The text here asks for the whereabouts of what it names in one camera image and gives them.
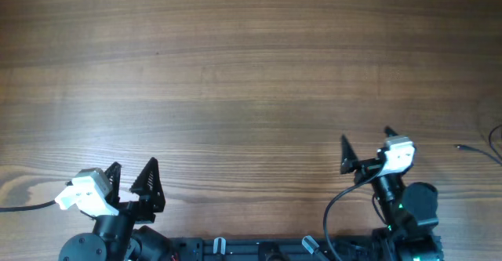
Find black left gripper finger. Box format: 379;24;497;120
129;158;166;212
104;162;122;206

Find black cable with plug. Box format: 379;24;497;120
453;144;502;167

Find thin black cable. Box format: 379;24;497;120
487;123;502;160

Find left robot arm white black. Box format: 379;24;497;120
56;158;180;261

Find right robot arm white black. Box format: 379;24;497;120
333;127;444;261

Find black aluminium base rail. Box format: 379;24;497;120
171;237;378;261

